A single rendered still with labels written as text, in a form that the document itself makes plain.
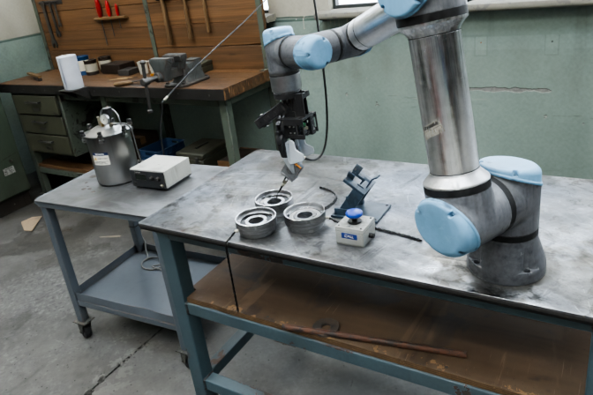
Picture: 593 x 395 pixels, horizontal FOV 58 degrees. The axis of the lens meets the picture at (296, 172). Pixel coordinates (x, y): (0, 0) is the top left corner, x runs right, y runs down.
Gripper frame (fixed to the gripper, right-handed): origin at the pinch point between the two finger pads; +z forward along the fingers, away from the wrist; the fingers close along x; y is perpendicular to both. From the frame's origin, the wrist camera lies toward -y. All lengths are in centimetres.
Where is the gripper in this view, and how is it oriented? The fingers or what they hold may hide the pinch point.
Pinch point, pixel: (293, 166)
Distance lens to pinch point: 138.8
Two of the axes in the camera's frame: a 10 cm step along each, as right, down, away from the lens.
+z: 1.6, 9.3, 3.4
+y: 8.4, 0.5, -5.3
